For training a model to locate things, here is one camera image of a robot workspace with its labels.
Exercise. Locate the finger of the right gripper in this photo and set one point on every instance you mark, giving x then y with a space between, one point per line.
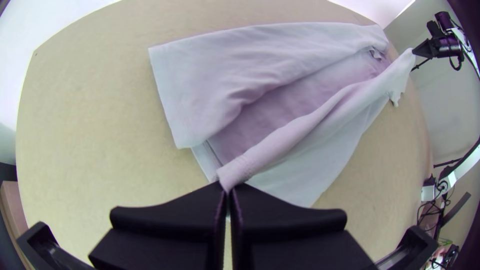
424 48

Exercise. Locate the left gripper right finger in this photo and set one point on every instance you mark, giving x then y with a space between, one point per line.
285 236

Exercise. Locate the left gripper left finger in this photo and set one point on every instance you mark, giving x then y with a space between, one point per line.
172 232

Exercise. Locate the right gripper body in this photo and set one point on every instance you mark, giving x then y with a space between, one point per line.
448 45

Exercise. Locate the grey t-shirt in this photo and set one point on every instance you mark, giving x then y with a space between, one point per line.
262 56

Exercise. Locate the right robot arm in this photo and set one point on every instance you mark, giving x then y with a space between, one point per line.
467 42

